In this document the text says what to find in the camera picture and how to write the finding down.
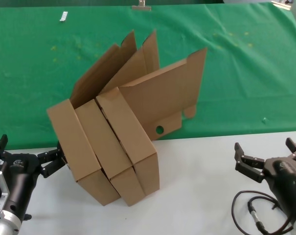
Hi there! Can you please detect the metal corner clamp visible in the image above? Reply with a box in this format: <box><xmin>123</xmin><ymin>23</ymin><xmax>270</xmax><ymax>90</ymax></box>
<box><xmin>271</xmin><ymin>0</ymin><xmax>294</xmax><ymax>11</ymax></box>

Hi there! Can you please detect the green table cloth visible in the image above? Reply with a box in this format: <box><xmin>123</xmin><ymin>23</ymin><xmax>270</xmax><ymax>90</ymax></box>
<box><xmin>0</xmin><ymin>1</ymin><xmax>296</xmax><ymax>150</ymax></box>

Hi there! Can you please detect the brown cardboard box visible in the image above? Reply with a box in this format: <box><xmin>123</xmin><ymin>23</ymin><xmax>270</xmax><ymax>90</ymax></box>
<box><xmin>46</xmin><ymin>29</ymin><xmax>138</xmax><ymax>207</ymax></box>
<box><xmin>75</xmin><ymin>28</ymin><xmax>160</xmax><ymax>207</ymax></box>
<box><xmin>95</xmin><ymin>47</ymin><xmax>208</xmax><ymax>196</ymax></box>

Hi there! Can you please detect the metal table clamp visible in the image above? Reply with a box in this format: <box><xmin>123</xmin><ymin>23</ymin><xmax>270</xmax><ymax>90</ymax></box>
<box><xmin>132</xmin><ymin>0</ymin><xmax>152</xmax><ymax>12</ymax></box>

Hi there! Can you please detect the black looped cable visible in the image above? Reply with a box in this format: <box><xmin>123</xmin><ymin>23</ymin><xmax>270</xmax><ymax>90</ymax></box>
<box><xmin>231</xmin><ymin>190</ymin><xmax>295</xmax><ymax>235</ymax></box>

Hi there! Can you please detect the black cable with metal connector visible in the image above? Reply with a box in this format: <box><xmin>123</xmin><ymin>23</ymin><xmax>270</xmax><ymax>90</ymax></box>
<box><xmin>247</xmin><ymin>197</ymin><xmax>282</xmax><ymax>235</ymax></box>

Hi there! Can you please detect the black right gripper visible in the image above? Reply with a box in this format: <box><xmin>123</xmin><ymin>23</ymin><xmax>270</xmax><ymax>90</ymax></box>
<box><xmin>234</xmin><ymin>137</ymin><xmax>296</xmax><ymax>187</ymax></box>

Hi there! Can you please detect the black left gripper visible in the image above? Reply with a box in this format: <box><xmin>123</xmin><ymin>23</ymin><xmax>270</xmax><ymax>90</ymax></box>
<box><xmin>0</xmin><ymin>134</ymin><xmax>66</xmax><ymax>179</ymax></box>

